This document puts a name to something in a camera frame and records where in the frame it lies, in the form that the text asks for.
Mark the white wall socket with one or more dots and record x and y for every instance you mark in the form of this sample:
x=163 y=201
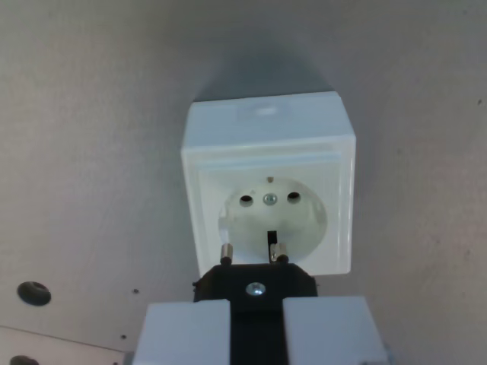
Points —
x=266 y=152

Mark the black power plug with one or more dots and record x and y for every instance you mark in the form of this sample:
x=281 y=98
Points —
x=224 y=283

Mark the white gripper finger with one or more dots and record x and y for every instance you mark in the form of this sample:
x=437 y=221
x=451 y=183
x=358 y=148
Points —
x=182 y=334
x=327 y=331

